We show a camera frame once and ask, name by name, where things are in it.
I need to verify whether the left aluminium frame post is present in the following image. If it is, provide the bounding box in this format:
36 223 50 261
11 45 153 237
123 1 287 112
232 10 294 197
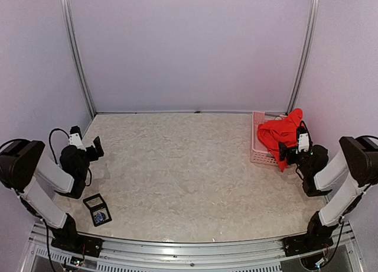
60 0 97 119

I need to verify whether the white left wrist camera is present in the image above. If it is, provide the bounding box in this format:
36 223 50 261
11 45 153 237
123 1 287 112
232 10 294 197
69 125 86 150

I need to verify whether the front aluminium rail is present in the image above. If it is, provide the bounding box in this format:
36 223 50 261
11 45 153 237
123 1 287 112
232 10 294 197
19 223 365 271

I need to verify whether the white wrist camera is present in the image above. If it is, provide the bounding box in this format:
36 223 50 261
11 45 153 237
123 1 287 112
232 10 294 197
296 126 312 153
69 125 86 150

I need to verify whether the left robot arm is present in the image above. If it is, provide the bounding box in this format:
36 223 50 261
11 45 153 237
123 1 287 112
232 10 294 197
1 126 104 257

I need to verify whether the black open brooch box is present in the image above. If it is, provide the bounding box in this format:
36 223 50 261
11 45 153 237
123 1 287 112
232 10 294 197
83 193 112 227

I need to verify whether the red t-shirt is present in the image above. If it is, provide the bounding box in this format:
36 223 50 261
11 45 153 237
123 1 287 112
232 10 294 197
257 108 303 172

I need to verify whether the aluminium frame post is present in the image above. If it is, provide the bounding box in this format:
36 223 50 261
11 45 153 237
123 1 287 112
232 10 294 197
285 0 320 114
60 0 97 119

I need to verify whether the right aluminium frame post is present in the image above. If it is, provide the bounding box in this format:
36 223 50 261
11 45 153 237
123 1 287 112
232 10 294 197
285 0 320 114

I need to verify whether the pink plastic basket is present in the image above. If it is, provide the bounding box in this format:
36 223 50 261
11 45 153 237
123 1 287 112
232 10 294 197
250 111 286 166

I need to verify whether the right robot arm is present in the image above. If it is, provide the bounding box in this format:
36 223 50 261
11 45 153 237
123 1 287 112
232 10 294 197
283 135 377 257

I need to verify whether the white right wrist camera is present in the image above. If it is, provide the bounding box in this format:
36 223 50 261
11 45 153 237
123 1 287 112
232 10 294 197
296 126 312 153

